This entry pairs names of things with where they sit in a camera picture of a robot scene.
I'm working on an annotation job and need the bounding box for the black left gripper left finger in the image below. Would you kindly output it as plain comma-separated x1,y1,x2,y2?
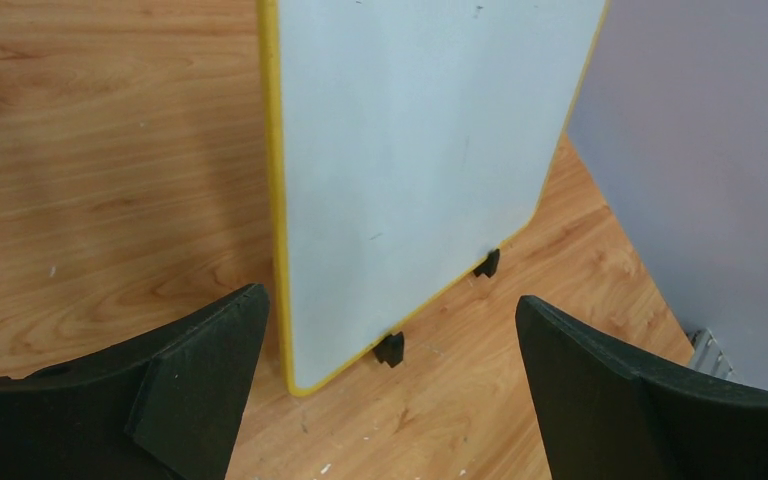
0,284,270,479

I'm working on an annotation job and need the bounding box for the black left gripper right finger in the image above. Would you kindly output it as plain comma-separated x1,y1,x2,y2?
515,295,768,479

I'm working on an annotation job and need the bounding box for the yellow-framed whiteboard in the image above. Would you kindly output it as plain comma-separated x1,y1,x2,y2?
257,1,610,396

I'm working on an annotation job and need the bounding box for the grey aluminium frame post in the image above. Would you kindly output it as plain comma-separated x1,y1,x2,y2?
687,329,736,381

